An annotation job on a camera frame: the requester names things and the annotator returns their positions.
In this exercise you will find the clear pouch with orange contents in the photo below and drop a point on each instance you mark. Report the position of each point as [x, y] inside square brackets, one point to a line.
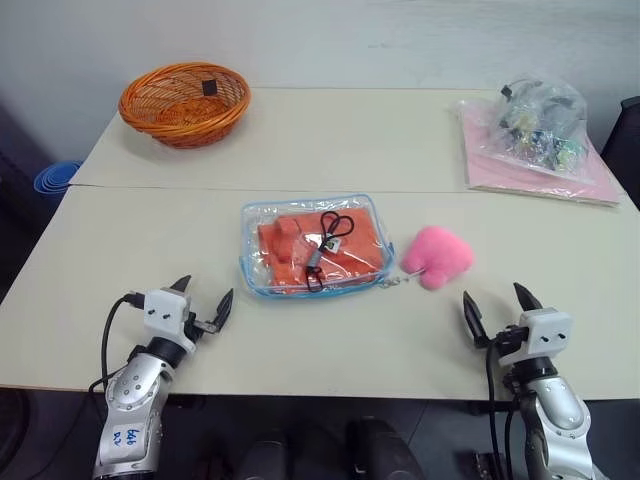
[255, 225]

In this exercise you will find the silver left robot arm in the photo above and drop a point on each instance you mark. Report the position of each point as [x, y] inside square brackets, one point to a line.
[131, 395]

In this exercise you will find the black chair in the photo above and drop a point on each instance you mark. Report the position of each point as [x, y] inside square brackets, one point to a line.
[622, 130]

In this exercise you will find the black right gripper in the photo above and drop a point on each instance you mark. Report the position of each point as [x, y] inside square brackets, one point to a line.
[506, 344]

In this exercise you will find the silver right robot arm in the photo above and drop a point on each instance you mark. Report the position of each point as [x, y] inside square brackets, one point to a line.
[560, 415]

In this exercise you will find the pink sheet stack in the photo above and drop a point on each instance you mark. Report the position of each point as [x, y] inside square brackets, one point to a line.
[590, 175]

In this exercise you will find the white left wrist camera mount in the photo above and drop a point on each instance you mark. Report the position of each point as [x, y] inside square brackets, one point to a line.
[165, 312]

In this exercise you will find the clear plastic bag of parts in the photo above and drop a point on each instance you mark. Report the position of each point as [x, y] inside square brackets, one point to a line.
[542, 125]

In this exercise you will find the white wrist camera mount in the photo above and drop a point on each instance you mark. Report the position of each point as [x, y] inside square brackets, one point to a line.
[165, 312]
[547, 332]

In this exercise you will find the orange cloth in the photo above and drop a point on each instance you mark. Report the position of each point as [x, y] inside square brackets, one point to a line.
[350, 252]

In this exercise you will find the small black square tag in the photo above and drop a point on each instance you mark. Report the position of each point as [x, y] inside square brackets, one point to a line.
[209, 87]

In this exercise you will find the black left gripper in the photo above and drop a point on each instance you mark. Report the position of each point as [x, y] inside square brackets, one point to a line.
[202, 327]

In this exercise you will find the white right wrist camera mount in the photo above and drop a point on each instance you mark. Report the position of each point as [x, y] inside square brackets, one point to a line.
[547, 332]

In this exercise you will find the orange wicker basket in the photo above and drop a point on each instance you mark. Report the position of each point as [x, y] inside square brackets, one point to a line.
[184, 105]

